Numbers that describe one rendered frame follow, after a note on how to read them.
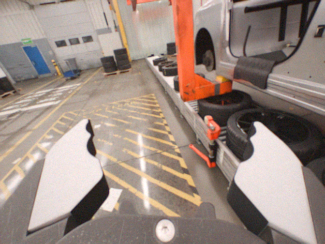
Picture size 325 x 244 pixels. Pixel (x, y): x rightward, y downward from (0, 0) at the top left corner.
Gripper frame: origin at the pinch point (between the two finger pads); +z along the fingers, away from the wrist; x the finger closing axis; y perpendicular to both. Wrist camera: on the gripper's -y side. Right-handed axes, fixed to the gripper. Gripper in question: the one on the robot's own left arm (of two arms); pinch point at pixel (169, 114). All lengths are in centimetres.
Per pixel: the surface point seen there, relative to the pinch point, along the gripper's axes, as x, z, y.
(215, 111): 54, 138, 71
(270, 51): 118, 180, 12
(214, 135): 41, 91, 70
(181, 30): 10, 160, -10
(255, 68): 76, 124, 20
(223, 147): 47, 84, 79
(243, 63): 72, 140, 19
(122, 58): -231, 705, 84
